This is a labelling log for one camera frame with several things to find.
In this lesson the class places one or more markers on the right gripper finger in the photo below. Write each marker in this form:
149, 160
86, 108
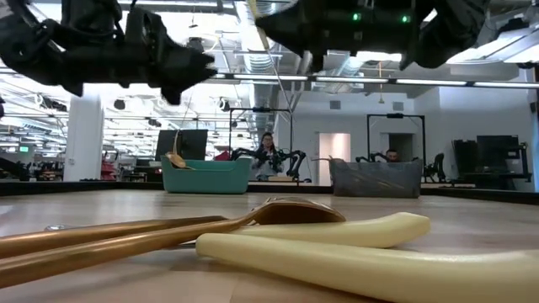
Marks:
292, 12
290, 38

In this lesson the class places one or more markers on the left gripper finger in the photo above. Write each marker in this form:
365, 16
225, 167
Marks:
189, 65
173, 93

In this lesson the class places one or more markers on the gold spoon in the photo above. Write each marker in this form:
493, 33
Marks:
176, 161

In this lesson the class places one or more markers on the gold fork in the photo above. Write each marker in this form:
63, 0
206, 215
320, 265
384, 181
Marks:
105, 231
326, 159

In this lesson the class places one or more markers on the wooden spoon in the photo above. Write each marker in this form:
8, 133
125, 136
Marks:
303, 212

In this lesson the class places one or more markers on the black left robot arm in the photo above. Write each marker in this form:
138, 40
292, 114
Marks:
25, 42

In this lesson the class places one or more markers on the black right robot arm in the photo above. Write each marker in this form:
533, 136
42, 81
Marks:
455, 29

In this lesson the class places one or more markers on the teal plastic bin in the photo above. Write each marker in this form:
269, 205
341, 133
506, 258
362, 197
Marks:
206, 177

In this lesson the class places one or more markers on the white column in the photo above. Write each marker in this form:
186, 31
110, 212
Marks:
84, 139

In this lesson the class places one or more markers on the person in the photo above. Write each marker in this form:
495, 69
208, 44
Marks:
266, 162
392, 155

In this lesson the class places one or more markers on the black background robot arms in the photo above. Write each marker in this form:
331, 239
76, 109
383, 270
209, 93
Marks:
295, 162

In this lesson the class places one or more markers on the grey plastic bin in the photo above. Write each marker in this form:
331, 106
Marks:
375, 181

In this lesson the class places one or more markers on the black office chair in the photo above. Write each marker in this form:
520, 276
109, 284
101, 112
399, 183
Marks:
438, 166

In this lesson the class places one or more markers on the black gantry frame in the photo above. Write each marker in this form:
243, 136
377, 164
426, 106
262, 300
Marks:
396, 115
261, 110

